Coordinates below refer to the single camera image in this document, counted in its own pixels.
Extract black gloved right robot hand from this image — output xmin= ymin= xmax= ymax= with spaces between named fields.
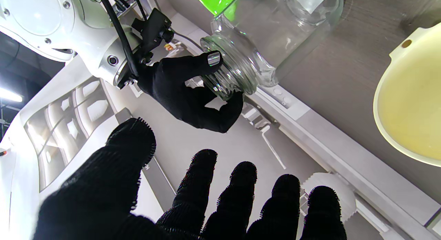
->
xmin=138 ymin=51 xmax=244 ymax=133

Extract beige plastic funnel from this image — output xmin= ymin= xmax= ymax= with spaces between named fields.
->
xmin=373 ymin=22 xmax=441 ymax=167

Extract printed kitchen scene backdrop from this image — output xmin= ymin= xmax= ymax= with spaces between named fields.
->
xmin=0 ymin=6 xmax=441 ymax=240

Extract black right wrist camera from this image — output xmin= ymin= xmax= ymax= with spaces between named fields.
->
xmin=131 ymin=8 xmax=174 ymax=64

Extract green plastic bowl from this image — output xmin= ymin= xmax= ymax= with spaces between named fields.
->
xmin=192 ymin=0 xmax=243 ymax=21

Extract clear glass jar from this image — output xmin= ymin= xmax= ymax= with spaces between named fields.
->
xmin=211 ymin=0 xmax=345 ymax=88

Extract ribbed glass jar lid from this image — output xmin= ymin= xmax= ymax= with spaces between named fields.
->
xmin=200 ymin=35 xmax=259 ymax=101

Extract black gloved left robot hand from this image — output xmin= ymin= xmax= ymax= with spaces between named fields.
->
xmin=33 ymin=117 xmax=348 ymax=240

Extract black and red right arm cables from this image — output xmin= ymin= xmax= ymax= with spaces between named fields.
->
xmin=96 ymin=0 xmax=140 ymax=77

